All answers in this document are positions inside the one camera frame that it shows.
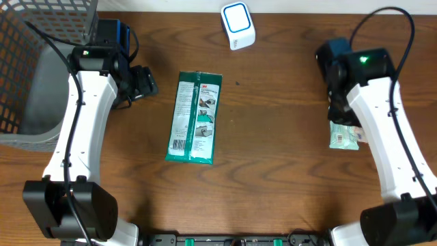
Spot small orange white carton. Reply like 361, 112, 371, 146
352, 126, 368, 143

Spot white barcode scanner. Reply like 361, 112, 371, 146
221, 1, 256, 51

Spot green white packet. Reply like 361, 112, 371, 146
165, 71, 223, 165

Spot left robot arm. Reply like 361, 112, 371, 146
23, 19, 158, 245

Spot grey plastic mesh basket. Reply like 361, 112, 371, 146
1, 0, 98, 152

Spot light teal wipes pack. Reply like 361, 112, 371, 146
329, 121, 359, 150

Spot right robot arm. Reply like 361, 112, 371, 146
315, 38, 436, 245

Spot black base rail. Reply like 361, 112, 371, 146
137, 232, 332, 246

